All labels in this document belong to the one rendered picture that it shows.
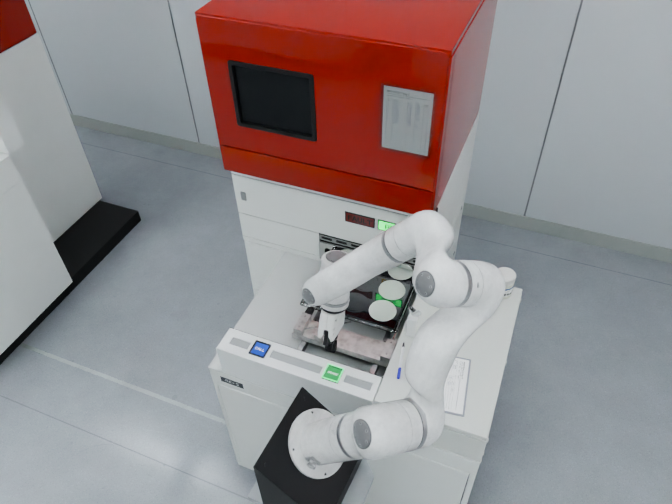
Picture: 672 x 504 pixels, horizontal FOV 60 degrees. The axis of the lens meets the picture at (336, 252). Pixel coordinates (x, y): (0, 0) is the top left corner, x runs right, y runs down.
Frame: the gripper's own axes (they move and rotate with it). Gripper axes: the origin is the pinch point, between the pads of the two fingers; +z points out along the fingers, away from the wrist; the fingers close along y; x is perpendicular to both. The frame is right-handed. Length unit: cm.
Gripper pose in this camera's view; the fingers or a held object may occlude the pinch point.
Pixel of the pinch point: (331, 345)
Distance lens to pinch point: 174.4
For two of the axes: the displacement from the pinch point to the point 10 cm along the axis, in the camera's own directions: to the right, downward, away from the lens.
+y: -3.7, 4.9, -7.9
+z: -0.6, 8.4, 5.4
